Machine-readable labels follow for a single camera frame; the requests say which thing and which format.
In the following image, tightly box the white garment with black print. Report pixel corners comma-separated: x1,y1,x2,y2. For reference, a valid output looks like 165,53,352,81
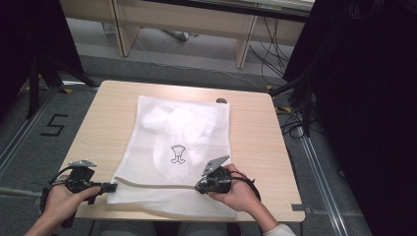
140,103,228,181

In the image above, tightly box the person's right hand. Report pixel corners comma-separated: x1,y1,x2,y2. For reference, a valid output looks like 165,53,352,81
207,162,262,214

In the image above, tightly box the person's leg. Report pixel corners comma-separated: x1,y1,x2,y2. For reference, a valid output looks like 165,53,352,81
97,220,157,236
177,221,231,236

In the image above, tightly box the light wooden desk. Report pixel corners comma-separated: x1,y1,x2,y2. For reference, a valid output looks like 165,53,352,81
59,0,317,70

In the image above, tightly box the grey power strip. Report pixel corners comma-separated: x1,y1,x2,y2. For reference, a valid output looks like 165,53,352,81
160,29,200,42

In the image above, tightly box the metal floor rail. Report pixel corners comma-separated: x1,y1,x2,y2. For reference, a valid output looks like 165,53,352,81
296,126,350,236
0,88,57,176

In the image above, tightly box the person's left hand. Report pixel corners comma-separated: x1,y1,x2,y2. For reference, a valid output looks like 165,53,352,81
38,183,102,230

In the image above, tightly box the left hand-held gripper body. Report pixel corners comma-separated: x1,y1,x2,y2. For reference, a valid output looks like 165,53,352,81
61,158,98,229

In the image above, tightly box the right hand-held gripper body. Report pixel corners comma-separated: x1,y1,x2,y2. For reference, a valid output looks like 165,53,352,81
200,154,233,195

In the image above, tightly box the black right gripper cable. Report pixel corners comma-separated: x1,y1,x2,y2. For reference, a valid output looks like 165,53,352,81
230,170,263,203

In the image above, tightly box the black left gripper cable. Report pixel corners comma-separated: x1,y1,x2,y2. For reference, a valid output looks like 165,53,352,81
38,165,78,215

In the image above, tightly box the white mesh laundry bag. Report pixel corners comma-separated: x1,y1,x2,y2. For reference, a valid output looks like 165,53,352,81
106,94,238,220

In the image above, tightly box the person's right leg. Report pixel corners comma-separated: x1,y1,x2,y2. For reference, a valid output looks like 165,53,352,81
177,221,231,236

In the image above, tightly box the bundle of black floor cables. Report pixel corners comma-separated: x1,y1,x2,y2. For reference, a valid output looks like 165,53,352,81
248,15,298,87

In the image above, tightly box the black curtain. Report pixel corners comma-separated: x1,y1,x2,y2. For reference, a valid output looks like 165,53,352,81
282,0,417,236
0,0,86,119

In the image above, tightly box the person's left leg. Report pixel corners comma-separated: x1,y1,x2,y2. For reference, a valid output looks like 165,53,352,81
97,220,157,236

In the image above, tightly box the tangle of black floor cables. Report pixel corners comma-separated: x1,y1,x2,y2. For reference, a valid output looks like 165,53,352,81
274,103,317,140

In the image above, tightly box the grey tape strip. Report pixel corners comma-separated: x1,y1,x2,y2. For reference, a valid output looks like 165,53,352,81
290,203,313,213

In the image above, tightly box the black metal stand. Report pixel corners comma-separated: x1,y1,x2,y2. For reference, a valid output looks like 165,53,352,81
269,73,318,138
27,52,100,120

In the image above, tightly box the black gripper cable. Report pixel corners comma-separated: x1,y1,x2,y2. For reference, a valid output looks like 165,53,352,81
230,170,263,203
38,165,78,215

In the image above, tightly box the thin white floor cable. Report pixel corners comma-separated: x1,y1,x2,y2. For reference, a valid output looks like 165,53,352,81
129,24,271,93

